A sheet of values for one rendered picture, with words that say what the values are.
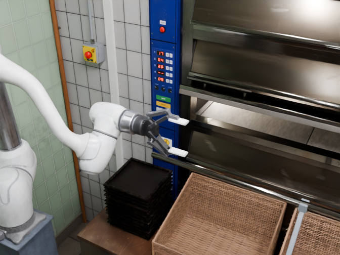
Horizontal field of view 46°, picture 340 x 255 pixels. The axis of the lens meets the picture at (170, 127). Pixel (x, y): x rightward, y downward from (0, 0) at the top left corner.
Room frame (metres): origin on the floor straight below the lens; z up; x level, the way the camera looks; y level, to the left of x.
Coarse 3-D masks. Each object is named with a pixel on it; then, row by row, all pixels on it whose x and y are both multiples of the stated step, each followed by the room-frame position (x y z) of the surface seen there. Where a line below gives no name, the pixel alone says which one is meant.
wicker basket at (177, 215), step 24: (240, 192) 1.67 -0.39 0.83; (168, 216) 1.54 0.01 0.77; (192, 216) 1.73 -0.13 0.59; (216, 216) 1.68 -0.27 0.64; (240, 216) 1.62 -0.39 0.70; (264, 216) 1.58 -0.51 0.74; (168, 240) 1.54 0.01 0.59; (192, 240) 1.54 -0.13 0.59; (216, 240) 1.54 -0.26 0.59; (240, 240) 1.55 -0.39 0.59; (264, 240) 1.53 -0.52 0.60
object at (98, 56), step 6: (90, 42) 2.14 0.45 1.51; (96, 42) 2.14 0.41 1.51; (84, 48) 2.11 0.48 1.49; (90, 48) 2.09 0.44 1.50; (96, 48) 2.08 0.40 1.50; (102, 48) 2.12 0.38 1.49; (96, 54) 2.08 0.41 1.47; (102, 54) 2.12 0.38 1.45; (84, 60) 2.12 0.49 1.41; (90, 60) 2.09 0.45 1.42; (96, 60) 2.08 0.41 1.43; (102, 60) 2.11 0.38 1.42
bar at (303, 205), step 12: (156, 156) 1.53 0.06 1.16; (168, 156) 1.52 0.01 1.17; (192, 168) 1.44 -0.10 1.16; (204, 168) 1.43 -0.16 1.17; (228, 180) 1.36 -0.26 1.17; (240, 180) 1.34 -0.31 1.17; (264, 192) 1.28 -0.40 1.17; (276, 192) 1.27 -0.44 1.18; (300, 204) 1.20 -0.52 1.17; (312, 204) 1.19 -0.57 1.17; (300, 216) 1.18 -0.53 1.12; (336, 216) 1.14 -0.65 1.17; (288, 252) 1.09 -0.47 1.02
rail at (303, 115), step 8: (184, 88) 1.73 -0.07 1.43; (192, 88) 1.71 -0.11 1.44; (216, 96) 1.64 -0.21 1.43; (224, 96) 1.63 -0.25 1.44; (232, 96) 1.62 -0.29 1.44; (248, 104) 1.57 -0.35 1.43; (256, 104) 1.55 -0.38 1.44; (264, 104) 1.54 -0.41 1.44; (280, 112) 1.50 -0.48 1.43; (288, 112) 1.48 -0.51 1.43; (296, 112) 1.47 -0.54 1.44; (320, 120) 1.42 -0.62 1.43; (328, 120) 1.40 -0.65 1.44
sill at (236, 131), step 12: (192, 120) 1.86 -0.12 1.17; (204, 120) 1.85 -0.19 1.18; (216, 120) 1.85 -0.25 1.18; (216, 132) 1.79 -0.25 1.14; (228, 132) 1.76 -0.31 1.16; (240, 132) 1.73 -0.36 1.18; (252, 132) 1.73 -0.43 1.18; (264, 144) 1.66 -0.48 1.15; (276, 144) 1.63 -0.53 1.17; (288, 144) 1.62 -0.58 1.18; (300, 144) 1.62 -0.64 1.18; (312, 156) 1.55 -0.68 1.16; (324, 156) 1.52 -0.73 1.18; (336, 156) 1.52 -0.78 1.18
